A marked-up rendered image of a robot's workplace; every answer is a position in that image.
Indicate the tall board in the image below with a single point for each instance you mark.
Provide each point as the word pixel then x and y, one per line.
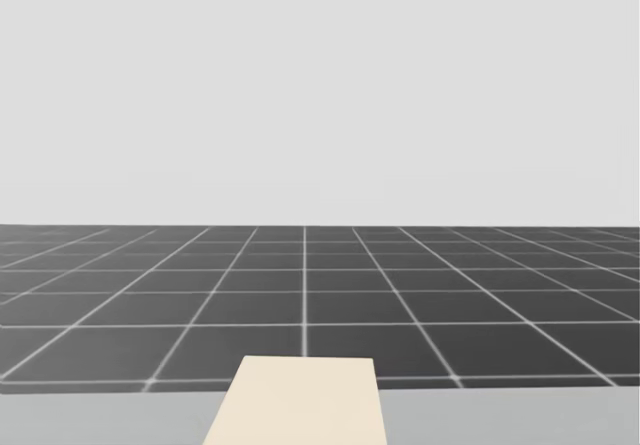
pixel 300 405

